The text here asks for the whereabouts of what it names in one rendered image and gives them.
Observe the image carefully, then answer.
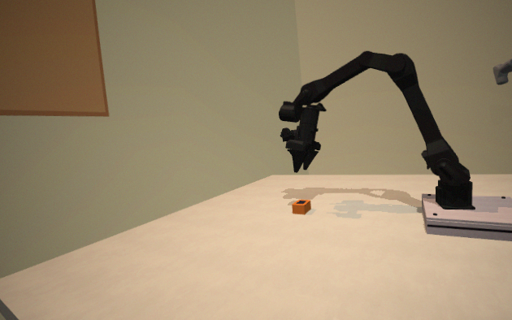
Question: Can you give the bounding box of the orange block with dark square face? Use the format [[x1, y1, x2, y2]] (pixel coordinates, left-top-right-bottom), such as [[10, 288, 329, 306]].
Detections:
[[292, 200, 311, 215]]

